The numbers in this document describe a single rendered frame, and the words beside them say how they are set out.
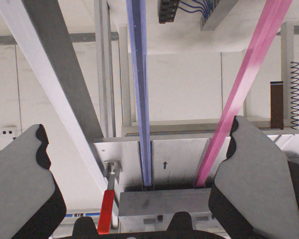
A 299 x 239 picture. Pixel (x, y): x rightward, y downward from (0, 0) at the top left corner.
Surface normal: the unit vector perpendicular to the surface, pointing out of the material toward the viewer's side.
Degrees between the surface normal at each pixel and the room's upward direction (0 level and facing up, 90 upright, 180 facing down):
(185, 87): 90
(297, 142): 48
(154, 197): 138
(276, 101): 90
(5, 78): 90
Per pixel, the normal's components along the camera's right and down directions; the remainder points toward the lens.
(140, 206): -0.02, -0.71
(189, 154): 0.04, 0.70
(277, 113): 0.01, 0.04
